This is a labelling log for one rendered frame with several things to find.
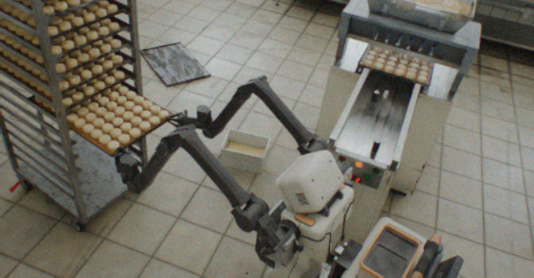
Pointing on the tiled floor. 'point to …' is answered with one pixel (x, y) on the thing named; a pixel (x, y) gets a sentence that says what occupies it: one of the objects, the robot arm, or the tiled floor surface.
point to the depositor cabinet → (422, 116)
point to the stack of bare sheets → (174, 64)
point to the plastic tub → (245, 151)
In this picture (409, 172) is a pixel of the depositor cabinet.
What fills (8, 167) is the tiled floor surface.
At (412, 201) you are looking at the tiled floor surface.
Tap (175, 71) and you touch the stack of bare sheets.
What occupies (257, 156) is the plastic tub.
